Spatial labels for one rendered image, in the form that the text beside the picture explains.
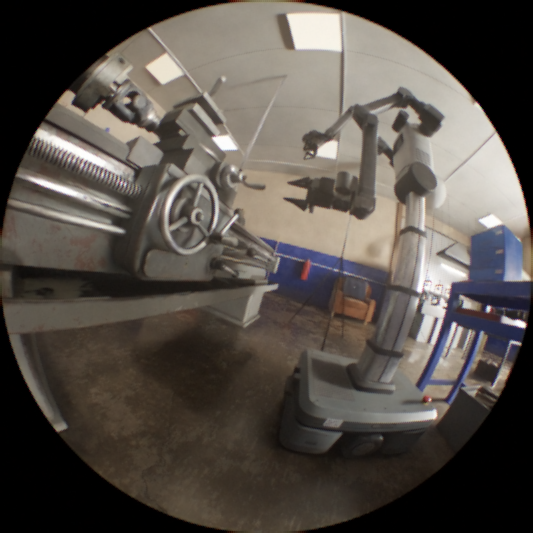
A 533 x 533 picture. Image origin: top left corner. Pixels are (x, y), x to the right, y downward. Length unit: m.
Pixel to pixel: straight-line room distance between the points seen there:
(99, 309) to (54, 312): 0.11
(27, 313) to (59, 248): 0.22
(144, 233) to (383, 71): 3.02
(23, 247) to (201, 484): 0.74
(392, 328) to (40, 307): 0.97
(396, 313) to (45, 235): 1.10
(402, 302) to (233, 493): 0.85
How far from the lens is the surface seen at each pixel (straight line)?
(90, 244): 0.57
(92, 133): 0.56
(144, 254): 0.46
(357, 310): 3.98
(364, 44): 2.87
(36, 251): 0.55
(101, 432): 0.73
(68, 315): 0.42
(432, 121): 1.06
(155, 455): 0.68
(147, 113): 0.87
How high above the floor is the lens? 0.62
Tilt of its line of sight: level
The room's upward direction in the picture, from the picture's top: 16 degrees clockwise
